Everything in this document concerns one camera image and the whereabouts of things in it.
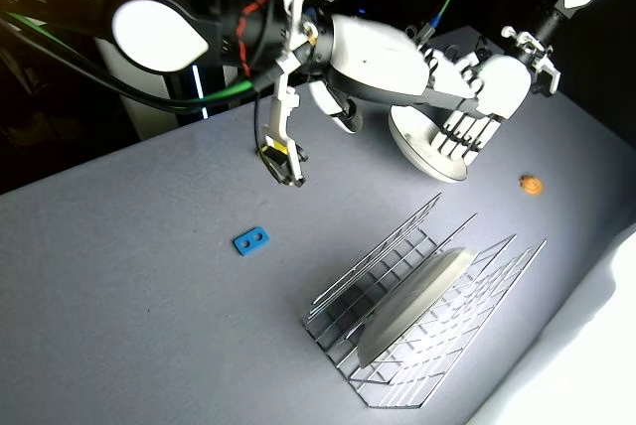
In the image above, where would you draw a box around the white ceramic plate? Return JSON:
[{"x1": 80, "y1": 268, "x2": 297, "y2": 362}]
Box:
[
  {"x1": 388, "y1": 104, "x2": 469, "y2": 184},
  {"x1": 356, "y1": 247, "x2": 479, "y2": 368}
]

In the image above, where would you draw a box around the blue block with two holes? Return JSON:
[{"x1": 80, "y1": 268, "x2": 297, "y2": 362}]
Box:
[{"x1": 232, "y1": 225, "x2": 272, "y2": 258}]

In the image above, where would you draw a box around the small orange toy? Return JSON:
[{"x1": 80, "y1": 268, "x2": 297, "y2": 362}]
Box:
[{"x1": 519, "y1": 175, "x2": 545, "y2": 197}]

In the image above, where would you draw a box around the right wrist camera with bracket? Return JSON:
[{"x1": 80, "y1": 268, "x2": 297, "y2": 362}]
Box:
[{"x1": 250, "y1": 0, "x2": 320, "y2": 189}]

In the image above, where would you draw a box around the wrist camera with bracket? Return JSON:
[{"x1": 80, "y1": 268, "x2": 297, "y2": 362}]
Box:
[
  {"x1": 250, "y1": 0, "x2": 320, "y2": 189},
  {"x1": 500, "y1": 25, "x2": 562, "y2": 97}
]

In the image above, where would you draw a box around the silver wire dish rack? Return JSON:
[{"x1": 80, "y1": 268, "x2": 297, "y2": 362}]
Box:
[{"x1": 301, "y1": 193, "x2": 548, "y2": 409}]

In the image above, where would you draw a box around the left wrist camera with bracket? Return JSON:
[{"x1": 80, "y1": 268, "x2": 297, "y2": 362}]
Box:
[{"x1": 500, "y1": 25, "x2": 562, "y2": 97}]

